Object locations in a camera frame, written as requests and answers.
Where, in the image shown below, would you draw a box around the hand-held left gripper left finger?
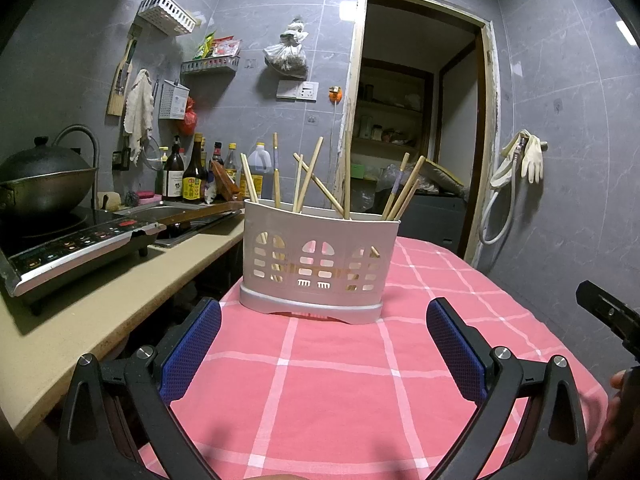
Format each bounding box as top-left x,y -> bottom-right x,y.
57,297 -> 223,480

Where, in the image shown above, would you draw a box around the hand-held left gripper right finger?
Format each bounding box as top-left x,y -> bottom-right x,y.
425,297 -> 591,480

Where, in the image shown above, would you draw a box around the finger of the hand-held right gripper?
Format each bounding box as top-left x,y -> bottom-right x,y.
575,280 -> 640,361

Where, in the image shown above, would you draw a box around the white plastic chopstick holder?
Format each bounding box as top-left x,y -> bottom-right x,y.
239,199 -> 401,325

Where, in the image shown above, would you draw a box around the bunch of chopsticks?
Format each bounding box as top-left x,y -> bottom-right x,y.
240,130 -> 427,222

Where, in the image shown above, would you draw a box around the person's right hand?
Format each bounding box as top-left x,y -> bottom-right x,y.
594,367 -> 640,456

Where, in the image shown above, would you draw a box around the pink checked tablecloth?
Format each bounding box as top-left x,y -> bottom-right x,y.
137,235 -> 608,480

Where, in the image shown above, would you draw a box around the dark grey cabinet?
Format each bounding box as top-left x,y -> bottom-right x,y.
400,192 -> 468,256

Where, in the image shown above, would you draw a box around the long wooden cutting board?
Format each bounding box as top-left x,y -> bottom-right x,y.
155,201 -> 246,233

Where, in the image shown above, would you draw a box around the induction cooker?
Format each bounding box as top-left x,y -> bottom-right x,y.
0,210 -> 168,311

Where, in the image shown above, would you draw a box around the soy sauce bottle yellow label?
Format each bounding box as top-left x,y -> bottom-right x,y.
182,134 -> 208,203

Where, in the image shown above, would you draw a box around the brown wooden utensil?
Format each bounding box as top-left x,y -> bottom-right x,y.
209,160 -> 242,204

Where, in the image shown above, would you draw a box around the dark bottle white label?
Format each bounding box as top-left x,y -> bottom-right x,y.
162,135 -> 185,201

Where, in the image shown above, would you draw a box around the yellow edged cushion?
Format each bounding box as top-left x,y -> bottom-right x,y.
424,157 -> 468,196

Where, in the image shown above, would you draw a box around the cream rubber gloves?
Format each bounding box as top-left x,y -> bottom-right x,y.
502,130 -> 545,183

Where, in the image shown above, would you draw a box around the crumpled clear plastic bag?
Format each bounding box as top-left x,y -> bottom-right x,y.
377,162 -> 401,196

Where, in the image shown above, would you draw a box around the clear bottle yellow cap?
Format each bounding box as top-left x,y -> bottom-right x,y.
223,143 -> 241,181

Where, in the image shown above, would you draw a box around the cooking oil jug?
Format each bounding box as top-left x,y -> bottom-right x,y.
247,142 -> 276,201

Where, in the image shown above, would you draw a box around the metal strainer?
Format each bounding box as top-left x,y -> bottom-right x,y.
142,135 -> 163,173

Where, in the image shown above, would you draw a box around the curved metal faucet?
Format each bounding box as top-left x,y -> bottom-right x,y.
52,124 -> 101,211

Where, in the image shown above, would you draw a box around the black wok with lid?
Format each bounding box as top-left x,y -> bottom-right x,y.
0,135 -> 98,218

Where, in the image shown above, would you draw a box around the red plastic bag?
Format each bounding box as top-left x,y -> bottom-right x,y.
182,97 -> 198,136

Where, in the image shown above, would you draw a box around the wooden shelf unit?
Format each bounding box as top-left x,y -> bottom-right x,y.
357,57 -> 435,161

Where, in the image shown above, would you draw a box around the white dish cloth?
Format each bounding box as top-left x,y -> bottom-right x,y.
121,69 -> 157,168

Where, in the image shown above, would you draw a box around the wooden knife rack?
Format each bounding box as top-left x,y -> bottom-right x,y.
106,35 -> 138,117

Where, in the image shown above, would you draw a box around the green snack packet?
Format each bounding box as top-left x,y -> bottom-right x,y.
192,32 -> 218,60

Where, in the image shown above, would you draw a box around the red white snack packet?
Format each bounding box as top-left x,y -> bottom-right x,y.
210,36 -> 242,58

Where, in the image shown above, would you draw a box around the hanging clear plastic bag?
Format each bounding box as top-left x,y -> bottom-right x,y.
263,19 -> 309,78

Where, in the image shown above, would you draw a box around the wooden door frame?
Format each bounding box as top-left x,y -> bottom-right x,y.
340,0 -> 501,271

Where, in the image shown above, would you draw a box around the grey wall utensil box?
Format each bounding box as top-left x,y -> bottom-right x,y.
159,80 -> 191,121

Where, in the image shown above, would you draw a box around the grey wall basket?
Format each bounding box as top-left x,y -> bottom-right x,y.
181,56 -> 241,75

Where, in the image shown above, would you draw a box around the white wall basket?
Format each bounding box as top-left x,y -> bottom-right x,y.
137,0 -> 197,36

